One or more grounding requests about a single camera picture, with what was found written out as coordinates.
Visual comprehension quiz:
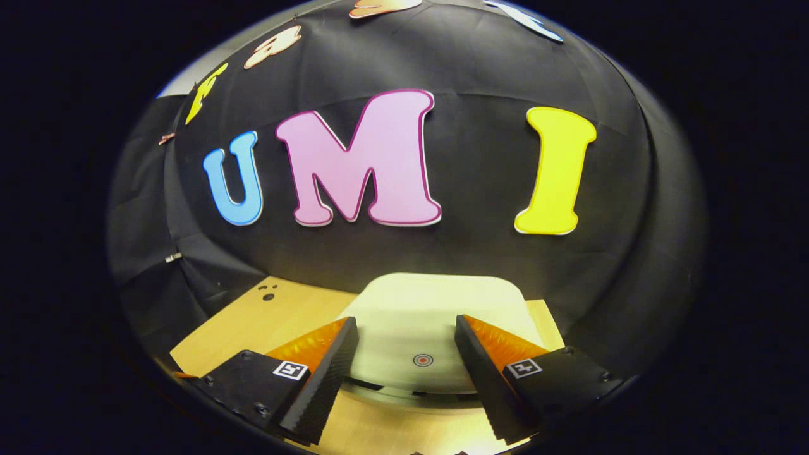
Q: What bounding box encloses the wooden desktop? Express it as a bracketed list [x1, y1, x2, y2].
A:
[169, 276, 566, 455]

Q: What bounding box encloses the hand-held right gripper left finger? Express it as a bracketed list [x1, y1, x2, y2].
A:
[190, 316, 360, 446]

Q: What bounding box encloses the black backdrop cloth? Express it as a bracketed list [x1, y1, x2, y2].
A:
[106, 0, 707, 380]

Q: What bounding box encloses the pale green desktop garbage bin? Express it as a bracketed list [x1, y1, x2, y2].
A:
[338, 272, 544, 408]

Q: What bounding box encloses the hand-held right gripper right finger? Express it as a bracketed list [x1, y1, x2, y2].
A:
[454, 314, 633, 445]

